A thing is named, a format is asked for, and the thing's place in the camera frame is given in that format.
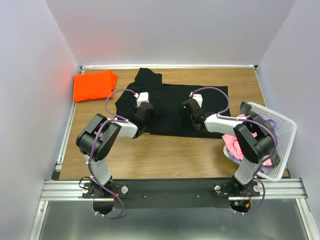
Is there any black t-shirt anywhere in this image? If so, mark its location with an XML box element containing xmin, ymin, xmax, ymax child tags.
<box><xmin>115</xmin><ymin>68</ymin><xmax>228</xmax><ymax>139</ymax></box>

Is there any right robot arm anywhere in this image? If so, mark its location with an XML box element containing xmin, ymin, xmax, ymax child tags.
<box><xmin>179</xmin><ymin>98</ymin><xmax>277</xmax><ymax>196</ymax></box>

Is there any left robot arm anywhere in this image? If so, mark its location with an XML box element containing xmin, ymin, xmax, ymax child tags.
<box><xmin>75</xmin><ymin>102</ymin><xmax>156</xmax><ymax>198</ymax></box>

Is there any pink t-shirt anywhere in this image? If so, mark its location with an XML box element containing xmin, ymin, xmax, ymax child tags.
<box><xmin>221</xmin><ymin>113</ymin><xmax>273</xmax><ymax>166</ymax></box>

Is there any dark grey t-shirt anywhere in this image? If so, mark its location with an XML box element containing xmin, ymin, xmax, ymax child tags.
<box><xmin>240</xmin><ymin>101</ymin><xmax>280</xmax><ymax>168</ymax></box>

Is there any folded orange t-shirt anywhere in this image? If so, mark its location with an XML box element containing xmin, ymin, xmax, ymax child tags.
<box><xmin>73</xmin><ymin>69</ymin><xmax>118</xmax><ymax>103</ymax></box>

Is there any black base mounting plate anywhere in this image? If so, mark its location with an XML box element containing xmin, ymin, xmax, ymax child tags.
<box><xmin>79</xmin><ymin>178</ymin><xmax>261</xmax><ymax>216</ymax></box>

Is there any white plastic laundry basket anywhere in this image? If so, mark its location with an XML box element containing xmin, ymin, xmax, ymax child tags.
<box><xmin>222</xmin><ymin>101</ymin><xmax>298</xmax><ymax>182</ymax></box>

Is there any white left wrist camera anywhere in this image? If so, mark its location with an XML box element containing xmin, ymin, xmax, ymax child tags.
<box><xmin>134</xmin><ymin>92</ymin><xmax>149</xmax><ymax>107</ymax></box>

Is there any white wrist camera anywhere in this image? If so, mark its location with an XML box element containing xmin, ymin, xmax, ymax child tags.
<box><xmin>134</xmin><ymin>92</ymin><xmax>149</xmax><ymax>107</ymax></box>
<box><xmin>189</xmin><ymin>92</ymin><xmax>203</xmax><ymax>108</ymax></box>

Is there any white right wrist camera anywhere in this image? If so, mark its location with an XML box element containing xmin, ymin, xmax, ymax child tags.
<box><xmin>189</xmin><ymin>92</ymin><xmax>203</xmax><ymax>108</ymax></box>

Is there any aluminium frame rail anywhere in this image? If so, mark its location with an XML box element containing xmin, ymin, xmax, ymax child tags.
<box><xmin>40</xmin><ymin>178</ymin><xmax>308</xmax><ymax>201</ymax></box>

